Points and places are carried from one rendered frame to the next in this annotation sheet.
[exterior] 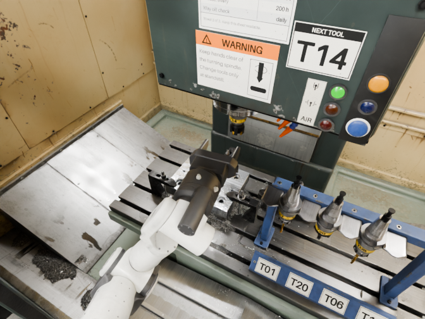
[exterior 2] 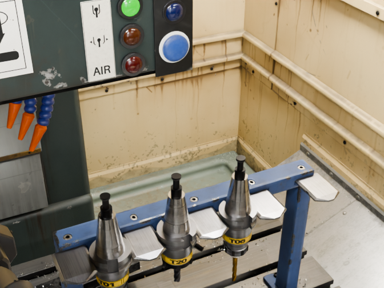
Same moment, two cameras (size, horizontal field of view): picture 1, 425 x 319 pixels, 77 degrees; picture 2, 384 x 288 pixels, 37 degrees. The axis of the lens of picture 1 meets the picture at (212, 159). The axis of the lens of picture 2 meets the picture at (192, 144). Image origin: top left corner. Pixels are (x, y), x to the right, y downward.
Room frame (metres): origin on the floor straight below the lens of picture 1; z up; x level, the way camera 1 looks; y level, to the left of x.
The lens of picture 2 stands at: (0.00, 0.22, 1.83)
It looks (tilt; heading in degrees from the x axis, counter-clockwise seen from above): 33 degrees down; 306
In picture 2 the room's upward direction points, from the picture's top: straight up
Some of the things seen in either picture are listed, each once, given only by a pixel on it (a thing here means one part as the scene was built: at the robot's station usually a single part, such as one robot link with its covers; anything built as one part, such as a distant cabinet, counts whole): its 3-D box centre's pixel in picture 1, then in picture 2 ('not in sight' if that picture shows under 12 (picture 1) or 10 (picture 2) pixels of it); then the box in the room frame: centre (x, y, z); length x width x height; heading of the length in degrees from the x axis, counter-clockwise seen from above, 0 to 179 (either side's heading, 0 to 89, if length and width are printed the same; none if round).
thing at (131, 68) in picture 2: (326, 125); (133, 64); (0.38, -0.20, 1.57); 0.02 x 0.01 x 0.02; 62
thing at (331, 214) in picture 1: (334, 209); (176, 211); (0.42, -0.32, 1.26); 0.04 x 0.04 x 0.07
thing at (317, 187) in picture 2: not in sight; (319, 188); (0.29, -0.57, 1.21); 0.07 x 0.05 x 0.01; 152
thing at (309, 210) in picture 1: (308, 211); (144, 244); (0.45, -0.27, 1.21); 0.07 x 0.05 x 0.01; 152
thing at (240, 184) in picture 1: (208, 182); not in sight; (0.77, 0.02, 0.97); 0.29 x 0.23 x 0.05; 62
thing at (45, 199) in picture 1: (119, 178); not in sight; (0.99, 0.51, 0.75); 0.89 x 0.67 x 0.26; 152
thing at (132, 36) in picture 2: (331, 109); (132, 36); (0.38, -0.20, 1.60); 0.02 x 0.01 x 0.02; 62
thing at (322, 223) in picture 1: (329, 219); (176, 234); (0.42, -0.32, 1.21); 0.06 x 0.06 x 0.03
